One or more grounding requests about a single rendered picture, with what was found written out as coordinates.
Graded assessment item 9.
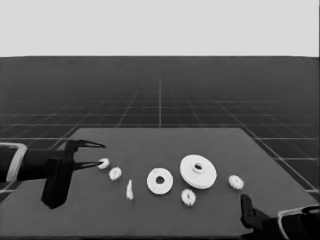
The large thick white disc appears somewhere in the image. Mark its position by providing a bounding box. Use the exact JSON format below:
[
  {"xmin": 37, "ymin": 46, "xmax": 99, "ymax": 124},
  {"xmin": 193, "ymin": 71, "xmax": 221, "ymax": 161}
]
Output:
[{"xmin": 179, "ymin": 153, "xmax": 218, "ymax": 190}]

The white thin T-shaped piece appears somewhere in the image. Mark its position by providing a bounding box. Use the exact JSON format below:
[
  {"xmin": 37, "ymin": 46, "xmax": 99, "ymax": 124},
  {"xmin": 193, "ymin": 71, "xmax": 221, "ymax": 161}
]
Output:
[{"xmin": 125, "ymin": 179, "xmax": 135, "ymax": 201}]

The small white gear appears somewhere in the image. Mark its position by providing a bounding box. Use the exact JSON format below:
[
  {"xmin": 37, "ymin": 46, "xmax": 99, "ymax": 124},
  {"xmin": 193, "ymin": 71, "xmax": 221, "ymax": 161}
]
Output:
[
  {"xmin": 98, "ymin": 157, "xmax": 110, "ymax": 170},
  {"xmin": 108, "ymin": 166, "xmax": 123, "ymax": 181},
  {"xmin": 180, "ymin": 188, "xmax": 197, "ymax": 207},
  {"xmin": 228, "ymin": 174, "xmax": 245, "ymax": 191}
]

